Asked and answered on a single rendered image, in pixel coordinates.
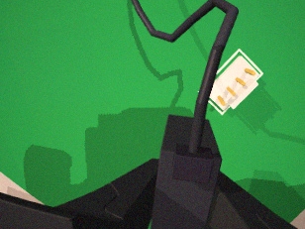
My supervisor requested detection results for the green circuit board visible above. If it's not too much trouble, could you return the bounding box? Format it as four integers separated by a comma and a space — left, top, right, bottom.
0, 0, 305, 223

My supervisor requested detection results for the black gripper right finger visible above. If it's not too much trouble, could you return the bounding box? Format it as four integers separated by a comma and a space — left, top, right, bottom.
205, 171, 298, 229

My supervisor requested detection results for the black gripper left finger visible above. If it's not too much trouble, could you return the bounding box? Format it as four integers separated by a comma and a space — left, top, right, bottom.
0, 159, 159, 229

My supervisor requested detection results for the black cable with plug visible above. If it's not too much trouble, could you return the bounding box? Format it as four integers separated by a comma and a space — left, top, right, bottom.
132, 0, 238, 229

